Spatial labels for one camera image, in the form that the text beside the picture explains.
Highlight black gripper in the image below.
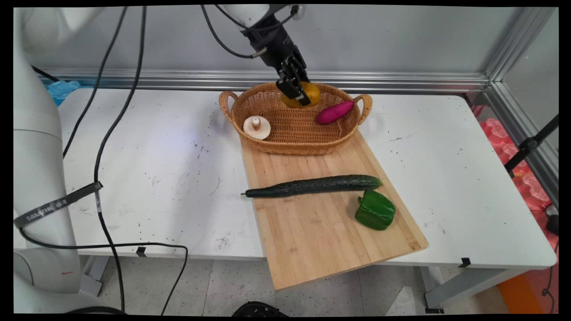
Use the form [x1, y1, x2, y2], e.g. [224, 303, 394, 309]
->
[243, 17, 312, 107]

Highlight yellow orange toy fruit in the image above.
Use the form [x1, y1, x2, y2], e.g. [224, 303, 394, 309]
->
[281, 81, 321, 109]

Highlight purple sweet potato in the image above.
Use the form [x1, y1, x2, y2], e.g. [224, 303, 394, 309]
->
[316, 100, 355, 125]

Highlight woven wicker basket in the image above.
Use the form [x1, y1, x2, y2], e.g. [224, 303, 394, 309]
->
[219, 82, 373, 156]

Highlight beige toy mushroom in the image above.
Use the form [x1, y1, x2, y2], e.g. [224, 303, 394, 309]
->
[243, 116, 271, 140]

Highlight long dark green cucumber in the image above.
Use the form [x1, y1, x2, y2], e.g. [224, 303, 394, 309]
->
[241, 174, 383, 199]

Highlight green bell pepper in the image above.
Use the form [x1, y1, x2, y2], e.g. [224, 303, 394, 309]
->
[355, 189, 396, 231]

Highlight bamboo cutting board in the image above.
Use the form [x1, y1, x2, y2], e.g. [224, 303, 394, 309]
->
[240, 129, 429, 291]

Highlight blue plastic bag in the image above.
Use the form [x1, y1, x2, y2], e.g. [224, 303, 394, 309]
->
[46, 80, 82, 107]

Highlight black round floor object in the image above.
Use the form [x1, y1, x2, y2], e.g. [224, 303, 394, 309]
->
[232, 301, 288, 317]

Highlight black tripod pole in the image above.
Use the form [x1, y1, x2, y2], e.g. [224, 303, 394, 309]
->
[504, 114, 559, 179]

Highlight red bubble wrap sheet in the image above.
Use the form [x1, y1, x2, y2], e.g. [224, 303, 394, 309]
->
[479, 117, 559, 250]

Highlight grey metal table leg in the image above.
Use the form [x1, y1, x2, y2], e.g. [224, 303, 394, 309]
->
[423, 266, 534, 314]
[79, 255, 111, 298]

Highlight small black box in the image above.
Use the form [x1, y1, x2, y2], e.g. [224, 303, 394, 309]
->
[546, 204, 559, 237]

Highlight orange floor panel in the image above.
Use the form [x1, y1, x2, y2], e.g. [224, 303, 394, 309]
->
[497, 272, 547, 315]

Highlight horizontal aluminium frame rail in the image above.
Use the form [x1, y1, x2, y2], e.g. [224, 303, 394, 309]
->
[38, 68, 490, 95]

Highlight long black cable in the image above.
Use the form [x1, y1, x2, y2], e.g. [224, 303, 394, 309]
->
[93, 6, 148, 313]
[62, 6, 129, 159]

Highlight side aluminium frame rail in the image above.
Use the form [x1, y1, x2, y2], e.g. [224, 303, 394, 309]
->
[484, 82, 559, 208]

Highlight upright aluminium frame post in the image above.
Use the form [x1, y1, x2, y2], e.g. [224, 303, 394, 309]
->
[484, 7, 557, 84]

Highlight black cable with floor loop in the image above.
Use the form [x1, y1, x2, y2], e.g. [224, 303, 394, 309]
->
[17, 225, 189, 315]

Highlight grey printed velcro strap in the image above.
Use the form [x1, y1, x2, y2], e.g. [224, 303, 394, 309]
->
[13, 181, 104, 229]

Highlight thin black floor cable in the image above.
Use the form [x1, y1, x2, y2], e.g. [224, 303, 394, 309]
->
[542, 241, 559, 314]

